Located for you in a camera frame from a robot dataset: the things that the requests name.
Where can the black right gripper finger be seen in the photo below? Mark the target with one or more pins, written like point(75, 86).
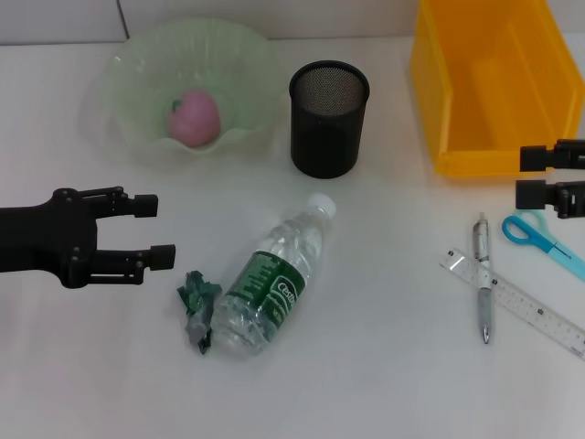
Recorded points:
point(532, 158)
point(530, 194)

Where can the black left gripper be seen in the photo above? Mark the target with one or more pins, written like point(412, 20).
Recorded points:
point(41, 238)

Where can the blue and teal scissors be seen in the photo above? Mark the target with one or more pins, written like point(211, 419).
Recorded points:
point(560, 251)

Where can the green plastic wrapper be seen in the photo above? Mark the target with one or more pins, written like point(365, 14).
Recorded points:
point(198, 297)

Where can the clear green-label water bottle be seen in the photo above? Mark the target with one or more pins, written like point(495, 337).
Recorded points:
point(274, 274)

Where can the clear plastic ruler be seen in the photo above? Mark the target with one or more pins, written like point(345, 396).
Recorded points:
point(525, 302)

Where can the silver ballpoint pen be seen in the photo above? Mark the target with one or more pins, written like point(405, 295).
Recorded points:
point(485, 302)

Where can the pink peach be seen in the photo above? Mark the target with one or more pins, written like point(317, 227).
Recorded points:
point(196, 119)

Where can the green translucent fruit plate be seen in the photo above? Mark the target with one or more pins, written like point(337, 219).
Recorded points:
point(205, 55)

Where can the black mesh pen holder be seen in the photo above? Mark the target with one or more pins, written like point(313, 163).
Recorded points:
point(326, 146)

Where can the yellow plastic bin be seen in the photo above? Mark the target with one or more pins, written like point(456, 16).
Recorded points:
point(493, 91)

